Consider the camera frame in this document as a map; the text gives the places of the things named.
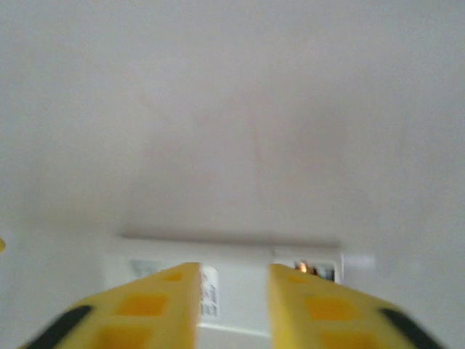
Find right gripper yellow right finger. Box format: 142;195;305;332
268;263;444;349

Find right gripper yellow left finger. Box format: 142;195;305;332
21;262;203;349

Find long white remote control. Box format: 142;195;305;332
103;232;346;339

